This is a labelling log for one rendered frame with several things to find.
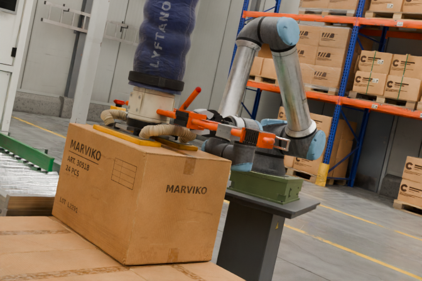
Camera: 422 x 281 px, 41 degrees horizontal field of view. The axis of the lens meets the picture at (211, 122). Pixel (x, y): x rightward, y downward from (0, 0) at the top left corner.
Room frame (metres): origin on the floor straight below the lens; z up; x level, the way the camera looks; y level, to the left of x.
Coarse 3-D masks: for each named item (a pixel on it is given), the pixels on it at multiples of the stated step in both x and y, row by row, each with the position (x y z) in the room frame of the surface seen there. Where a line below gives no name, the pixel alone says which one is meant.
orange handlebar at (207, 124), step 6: (126, 102) 2.33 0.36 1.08; (174, 108) 2.54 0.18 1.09; (162, 114) 2.15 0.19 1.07; (168, 114) 2.12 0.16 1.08; (174, 114) 2.10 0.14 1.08; (192, 120) 2.02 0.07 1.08; (198, 120) 1.99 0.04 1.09; (204, 120) 1.97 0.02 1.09; (210, 120) 2.01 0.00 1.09; (198, 126) 1.99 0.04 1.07; (204, 126) 1.97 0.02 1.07; (210, 126) 1.94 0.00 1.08; (216, 126) 1.92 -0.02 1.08; (234, 132) 1.86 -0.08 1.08; (240, 132) 1.84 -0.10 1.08; (264, 138) 1.77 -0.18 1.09; (270, 138) 1.78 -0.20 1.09; (270, 144) 1.78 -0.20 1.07
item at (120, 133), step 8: (96, 128) 2.25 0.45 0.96; (104, 128) 2.21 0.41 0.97; (112, 128) 2.21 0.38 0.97; (120, 128) 2.24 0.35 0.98; (120, 136) 2.13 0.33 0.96; (128, 136) 2.09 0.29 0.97; (136, 136) 2.10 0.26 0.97; (144, 144) 2.04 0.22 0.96; (152, 144) 2.07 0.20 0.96; (160, 144) 2.09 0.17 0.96
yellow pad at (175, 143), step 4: (152, 136) 2.29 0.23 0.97; (156, 136) 2.30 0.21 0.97; (176, 136) 2.26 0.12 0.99; (156, 140) 2.27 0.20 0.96; (160, 140) 2.25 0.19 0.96; (164, 140) 2.23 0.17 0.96; (168, 140) 2.23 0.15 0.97; (172, 140) 2.22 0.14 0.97; (176, 140) 2.25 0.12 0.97; (168, 144) 2.21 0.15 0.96; (172, 144) 2.19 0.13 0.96; (176, 144) 2.18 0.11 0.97; (180, 144) 2.18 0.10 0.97; (184, 144) 2.21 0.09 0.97; (188, 144) 2.22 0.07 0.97; (176, 148) 2.17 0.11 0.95; (180, 148) 2.16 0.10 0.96; (184, 148) 2.18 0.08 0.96; (188, 148) 2.19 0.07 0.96; (192, 148) 2.21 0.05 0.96; (196, 148) 2.22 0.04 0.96
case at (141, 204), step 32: (64, 160) 2.31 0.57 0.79; (96, 160) 2.12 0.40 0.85; (128, 160) 1.96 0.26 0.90; (160, 160) 1.92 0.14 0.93; (192, 160) 2.01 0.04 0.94; (224, 160) 2.12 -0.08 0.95; (64, 192) 2.27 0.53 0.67; (96, 192) 2.08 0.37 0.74; (128, 192) 1.93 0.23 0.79; (160, 192) 1.93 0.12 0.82; (192, 192) 2.03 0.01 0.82; (224, 192) 2.14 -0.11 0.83; (96, 224) 2.05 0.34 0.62; (128, 224) 1.90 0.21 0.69; (160, 224) 1.95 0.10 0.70; (192, 224) 2.05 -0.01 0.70; (128, 256) 1.88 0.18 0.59; (160, 256) 1.97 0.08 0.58; (192, 256) 2.07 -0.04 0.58
